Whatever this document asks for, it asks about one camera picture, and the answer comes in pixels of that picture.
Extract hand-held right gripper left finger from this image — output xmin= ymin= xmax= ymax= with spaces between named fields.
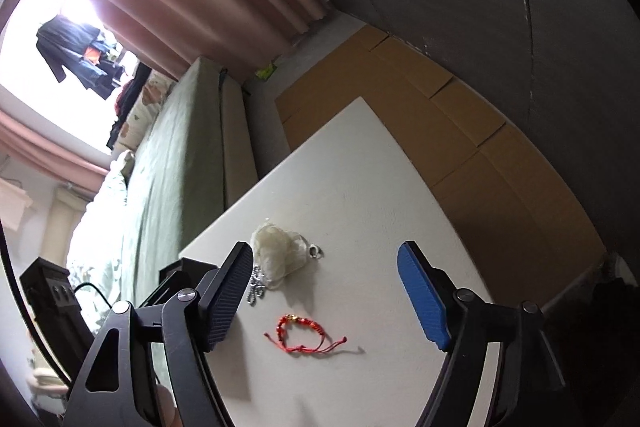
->
xmin=65 ymin=242 xmax=255 ymax=427

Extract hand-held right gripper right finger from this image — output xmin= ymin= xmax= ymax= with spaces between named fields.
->
xmin=396 ymin=241 xmax=569 ymax=427

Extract red string bracelet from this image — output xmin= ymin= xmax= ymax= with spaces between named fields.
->
xmin=264 ymin=314 xmax=365 ymax=356

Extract white organza pouch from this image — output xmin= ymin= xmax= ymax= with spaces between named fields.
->
xmin=250 ymin=218 xmax=310 ymax=292

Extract pale green quilt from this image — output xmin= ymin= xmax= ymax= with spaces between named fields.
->
xmin=65 ymin=149 xmax=137 ymax=308

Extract white hanging cloth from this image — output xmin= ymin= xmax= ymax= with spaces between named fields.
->
xmin=0 ymin=179 xmax=34 ymax=231

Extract bed with green sheet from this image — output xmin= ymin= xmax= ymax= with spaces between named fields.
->
xmin=65 ymin=56 xmax=259 ymax=358

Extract narrow pink curtain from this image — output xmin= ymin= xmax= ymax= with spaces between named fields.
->
xmin=0 ymin=109 xmax=114 ymax=196

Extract flat brown cardboard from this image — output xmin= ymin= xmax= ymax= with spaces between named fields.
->
xmin=274 ymin=24 xmax=609 ymax=308

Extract floral bedding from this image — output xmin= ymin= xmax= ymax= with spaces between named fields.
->
xmin=120 ymin=72 xmax=176 ymax=152

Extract dark clothes pile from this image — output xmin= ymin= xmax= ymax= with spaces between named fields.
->
xmin=106 ymin=62 xmax=154 ymax=152

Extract hanging dark clothes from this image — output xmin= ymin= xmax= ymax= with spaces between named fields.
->
xmin=35 ymin=14 xmax=127 ymax=100

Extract silver chain pendant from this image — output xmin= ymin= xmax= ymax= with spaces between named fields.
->
xmin=246 ymin=264 xmax=269 ymax=308

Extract thin black cable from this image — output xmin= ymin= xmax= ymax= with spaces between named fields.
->
xmin=74 ymin=282 xmax=114 ymax=309

